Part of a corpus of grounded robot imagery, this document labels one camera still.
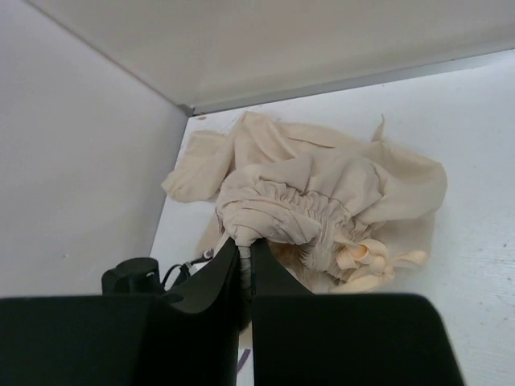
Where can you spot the aluminium table edge rail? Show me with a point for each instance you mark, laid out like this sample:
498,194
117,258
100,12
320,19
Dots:
199,53

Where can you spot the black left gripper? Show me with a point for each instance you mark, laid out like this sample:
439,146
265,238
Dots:
141,275

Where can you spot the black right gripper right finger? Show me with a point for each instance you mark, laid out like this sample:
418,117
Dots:
300,338

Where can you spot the beige drawstring trousers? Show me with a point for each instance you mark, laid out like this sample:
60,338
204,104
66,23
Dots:
326,203

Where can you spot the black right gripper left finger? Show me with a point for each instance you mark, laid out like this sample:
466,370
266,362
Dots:
187,336

